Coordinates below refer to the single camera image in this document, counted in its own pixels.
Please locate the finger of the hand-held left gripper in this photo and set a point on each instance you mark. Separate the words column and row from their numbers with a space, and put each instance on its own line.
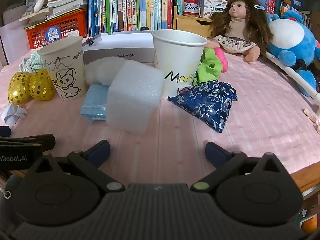
column 5, row 131
column 40, row 141

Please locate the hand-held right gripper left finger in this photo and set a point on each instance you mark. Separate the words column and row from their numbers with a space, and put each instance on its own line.
column 100, row 152

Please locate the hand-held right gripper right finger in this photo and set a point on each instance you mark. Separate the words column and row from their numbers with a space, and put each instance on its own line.
column 215, row 152

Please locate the navy floral pouch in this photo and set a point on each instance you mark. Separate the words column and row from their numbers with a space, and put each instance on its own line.
column 205, row 105

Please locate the white foam block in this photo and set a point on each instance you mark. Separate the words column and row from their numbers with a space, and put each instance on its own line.
column 135, row 95

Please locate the green striped cloth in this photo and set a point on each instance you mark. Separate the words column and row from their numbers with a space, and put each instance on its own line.
column 31, row 62

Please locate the white fluffy plush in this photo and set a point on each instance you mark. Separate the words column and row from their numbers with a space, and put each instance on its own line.
column 100, row 70

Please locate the red cloth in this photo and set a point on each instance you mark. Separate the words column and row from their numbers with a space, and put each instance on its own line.
column 222, row 60

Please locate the grey box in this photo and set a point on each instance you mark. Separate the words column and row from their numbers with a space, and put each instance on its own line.
column 120, row 45

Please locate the white folded paper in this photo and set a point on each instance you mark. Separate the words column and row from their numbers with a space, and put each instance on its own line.
column 11, row 113

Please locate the pink tablecloth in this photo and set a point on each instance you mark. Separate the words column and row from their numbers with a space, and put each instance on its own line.
column 175, row 142

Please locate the light blue flat pack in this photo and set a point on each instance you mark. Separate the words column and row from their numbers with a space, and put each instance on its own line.
column 93, row 102

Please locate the paper cup with cat drawing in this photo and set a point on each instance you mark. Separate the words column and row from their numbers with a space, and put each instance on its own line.
column 65, row 65

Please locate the pale pink clip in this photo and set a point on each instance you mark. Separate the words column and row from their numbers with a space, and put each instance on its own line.
column 311, row 115

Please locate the paper cup with yellow scribbles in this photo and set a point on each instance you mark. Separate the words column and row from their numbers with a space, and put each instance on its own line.
column 175, row 55

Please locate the white pole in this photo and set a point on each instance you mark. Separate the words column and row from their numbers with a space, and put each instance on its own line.
column 287, row 68

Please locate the black binder clip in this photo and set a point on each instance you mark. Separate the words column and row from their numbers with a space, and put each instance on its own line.
column 90, row 41

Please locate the red plastic crate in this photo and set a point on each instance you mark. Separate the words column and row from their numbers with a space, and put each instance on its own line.
column 70, row 22

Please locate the wooden drawer unit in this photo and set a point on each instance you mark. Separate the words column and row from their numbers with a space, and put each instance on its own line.
column 190, row 26

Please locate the brown haired doll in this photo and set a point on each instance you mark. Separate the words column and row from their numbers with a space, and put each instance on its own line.
column 240, row 25

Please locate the grey cloth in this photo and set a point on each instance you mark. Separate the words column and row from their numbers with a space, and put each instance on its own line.
column 30, row 1

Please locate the blue plush toy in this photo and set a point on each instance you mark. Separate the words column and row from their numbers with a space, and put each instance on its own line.
column 287, row 35

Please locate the stack of worn books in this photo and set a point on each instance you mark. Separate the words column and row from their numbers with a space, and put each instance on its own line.
column 67, row 0

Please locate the white label printer carton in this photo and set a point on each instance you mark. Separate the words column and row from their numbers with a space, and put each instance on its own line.
column 212, row 7

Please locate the red beer can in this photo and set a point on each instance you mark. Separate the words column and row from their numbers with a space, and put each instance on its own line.
column 191, row 5

